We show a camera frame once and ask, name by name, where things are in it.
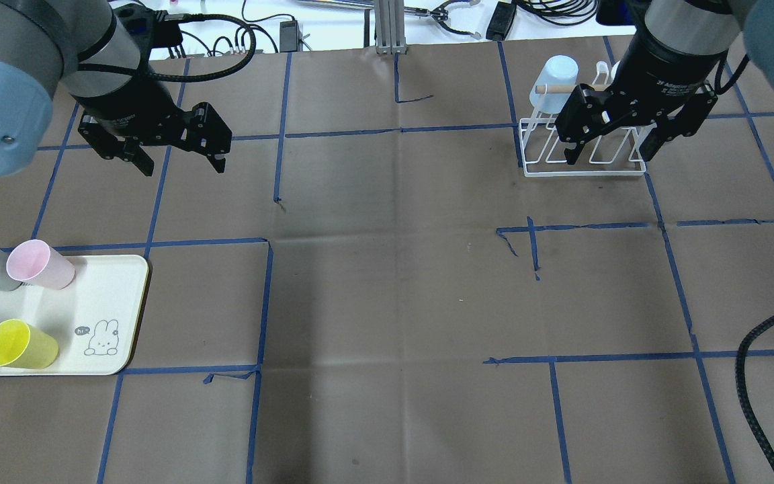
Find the black power adapter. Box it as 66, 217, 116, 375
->
277, 19, 303, 52

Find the blue plastic cup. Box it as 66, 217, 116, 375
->
529, 55, 578, 114

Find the cream plastic tray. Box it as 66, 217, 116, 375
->
0, 254, 150, 376

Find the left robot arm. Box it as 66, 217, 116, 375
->
0, 1, 232, 177

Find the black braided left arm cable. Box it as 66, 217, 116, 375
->
78, 15, 257, 83

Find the aluminium frame post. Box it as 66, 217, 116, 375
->
374, 0, 406, 55

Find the black power brick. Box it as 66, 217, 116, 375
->
485, 1, 518, 41

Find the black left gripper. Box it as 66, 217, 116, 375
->
78, 64, 232, 177

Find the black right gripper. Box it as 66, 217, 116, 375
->
555, 34, 718, 165

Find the yellow plastic cup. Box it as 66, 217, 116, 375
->
0, 319, 59, 370

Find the pale green plastic cup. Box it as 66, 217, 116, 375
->
609, 61, 620, 83

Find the pink plastic cup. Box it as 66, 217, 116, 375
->
5, 239, 76, 289

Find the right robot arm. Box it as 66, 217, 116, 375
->
555, 1, 774, 165

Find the white wire cup rack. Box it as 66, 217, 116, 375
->
518, 87, 648, 178

